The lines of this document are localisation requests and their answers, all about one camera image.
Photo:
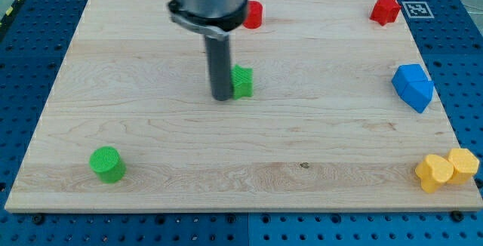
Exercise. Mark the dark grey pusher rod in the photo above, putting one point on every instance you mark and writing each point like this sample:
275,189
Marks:
219,67

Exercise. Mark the green cylinder block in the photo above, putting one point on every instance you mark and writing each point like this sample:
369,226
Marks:
107,164

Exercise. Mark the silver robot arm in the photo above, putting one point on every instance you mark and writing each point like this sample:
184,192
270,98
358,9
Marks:
214,20

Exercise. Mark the green star block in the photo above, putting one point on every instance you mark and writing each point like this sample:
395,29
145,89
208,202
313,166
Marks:
242,82

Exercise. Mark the red star block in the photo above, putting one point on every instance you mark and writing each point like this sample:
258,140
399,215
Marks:
385,11

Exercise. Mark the red cylinder block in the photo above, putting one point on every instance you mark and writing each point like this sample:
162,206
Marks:
254,17

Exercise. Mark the wooden board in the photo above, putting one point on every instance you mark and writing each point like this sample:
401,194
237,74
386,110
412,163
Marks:
324,131

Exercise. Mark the blue cube block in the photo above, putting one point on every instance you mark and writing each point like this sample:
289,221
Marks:
405,74

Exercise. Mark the white fiducial marker tag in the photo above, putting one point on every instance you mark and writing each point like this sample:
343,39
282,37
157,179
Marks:
417,10

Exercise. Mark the blue pentagon block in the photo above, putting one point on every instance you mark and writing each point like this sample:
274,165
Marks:
417,94

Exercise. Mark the yellow heart block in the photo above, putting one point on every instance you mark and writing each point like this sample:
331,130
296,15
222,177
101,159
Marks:
433,171

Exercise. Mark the yellow hexagon block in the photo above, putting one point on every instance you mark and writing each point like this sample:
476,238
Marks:
465,165

